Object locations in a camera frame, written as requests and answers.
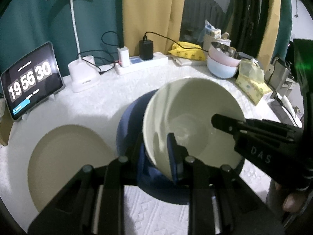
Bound large blue bowl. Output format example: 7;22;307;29
116;90;244;206

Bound beige bowl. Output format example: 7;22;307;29
142;78;245;179

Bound beige plate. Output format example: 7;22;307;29
28;125;116;211

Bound stacked pink blue bowls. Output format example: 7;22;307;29
207;42;242;79

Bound person's right hand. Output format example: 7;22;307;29
275;182;308;213

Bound smartphone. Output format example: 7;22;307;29
268;98;297;126

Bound steel thermos mug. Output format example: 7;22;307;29
264;57;292;99

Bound yellow tissue pack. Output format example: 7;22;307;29
236;59;273;105

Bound white power strip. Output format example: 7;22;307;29
116;52;169;75

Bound white desk lamp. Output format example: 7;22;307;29
43;0;101;93

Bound yellow curtain right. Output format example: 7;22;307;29
257;0;281;70

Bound yellow curtain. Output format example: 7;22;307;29
257;0;281;70
122;0;185;56

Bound yellow snack bag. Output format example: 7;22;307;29
169;41;206;61

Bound black monitor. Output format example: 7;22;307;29
292;38;313;98

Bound black charger adapter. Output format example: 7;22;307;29
139;39;154;61

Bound white charger plug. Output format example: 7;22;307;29
117;46;130;67

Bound teal curtain right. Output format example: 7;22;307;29
273;0;292;60

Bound teal curtain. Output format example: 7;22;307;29
273;0;292;60
1;0;124;76

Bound container with snacks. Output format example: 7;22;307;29
203;20;231;46

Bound cardboard box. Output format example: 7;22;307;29
0;106;14;146

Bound tablet showing clock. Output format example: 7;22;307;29
1;42;65;121

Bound yellow curtain left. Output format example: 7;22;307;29
122;0;185;56

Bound teal curtain left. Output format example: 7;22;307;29
1;0;124;76

